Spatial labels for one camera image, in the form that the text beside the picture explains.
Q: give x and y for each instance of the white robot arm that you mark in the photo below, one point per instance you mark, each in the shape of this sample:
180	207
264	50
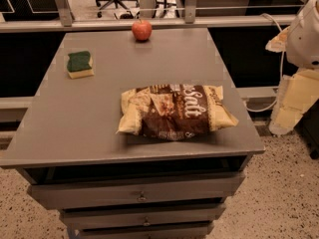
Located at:
299	92

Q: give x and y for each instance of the drawer knob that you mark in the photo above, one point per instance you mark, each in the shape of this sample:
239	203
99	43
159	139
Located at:
142	197
146	222

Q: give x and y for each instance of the green and yellow sponge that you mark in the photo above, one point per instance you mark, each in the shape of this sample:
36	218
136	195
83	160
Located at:
80	65

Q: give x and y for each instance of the red apple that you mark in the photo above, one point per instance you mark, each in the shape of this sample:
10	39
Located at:
142	30

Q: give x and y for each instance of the top drawer knob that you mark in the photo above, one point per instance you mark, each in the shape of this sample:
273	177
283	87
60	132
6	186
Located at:
142	197

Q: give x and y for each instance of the brown chip bag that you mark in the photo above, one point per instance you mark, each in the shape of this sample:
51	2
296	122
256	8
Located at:
174	111

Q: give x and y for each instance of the black office chair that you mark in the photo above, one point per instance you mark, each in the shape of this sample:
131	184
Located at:
103	4

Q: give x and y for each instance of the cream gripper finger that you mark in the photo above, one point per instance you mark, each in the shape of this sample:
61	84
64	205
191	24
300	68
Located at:
278	43

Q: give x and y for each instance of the grey drawer cabinet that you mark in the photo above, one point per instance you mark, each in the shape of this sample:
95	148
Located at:
77	162

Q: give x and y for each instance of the grey metal railing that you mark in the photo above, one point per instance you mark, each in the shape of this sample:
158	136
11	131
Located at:
81	15

